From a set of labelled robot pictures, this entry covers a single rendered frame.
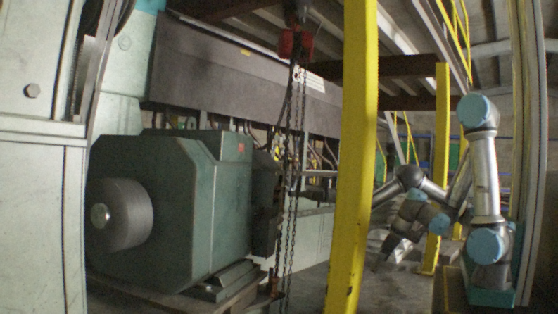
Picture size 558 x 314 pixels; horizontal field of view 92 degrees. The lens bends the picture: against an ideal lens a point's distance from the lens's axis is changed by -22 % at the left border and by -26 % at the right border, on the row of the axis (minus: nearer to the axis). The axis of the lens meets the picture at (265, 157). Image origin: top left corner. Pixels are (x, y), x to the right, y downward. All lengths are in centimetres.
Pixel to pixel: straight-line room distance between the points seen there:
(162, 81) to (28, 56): 90
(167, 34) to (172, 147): 93
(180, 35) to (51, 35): 98
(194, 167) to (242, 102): 120
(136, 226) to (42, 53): 51
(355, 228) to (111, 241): 75
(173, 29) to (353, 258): 135
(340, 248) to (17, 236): 97
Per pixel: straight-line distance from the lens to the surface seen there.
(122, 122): 162
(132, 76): 165
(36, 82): 94
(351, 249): 118
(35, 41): 96
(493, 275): 127
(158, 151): 95
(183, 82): 177
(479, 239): 111
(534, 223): 143
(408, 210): 125
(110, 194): 92
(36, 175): 88
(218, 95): 192
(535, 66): 147
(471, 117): 113
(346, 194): 117
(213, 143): 101
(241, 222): 119
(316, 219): 272
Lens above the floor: 79
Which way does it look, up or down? 1 degrees up
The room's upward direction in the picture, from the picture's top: 4 degrees clockwise
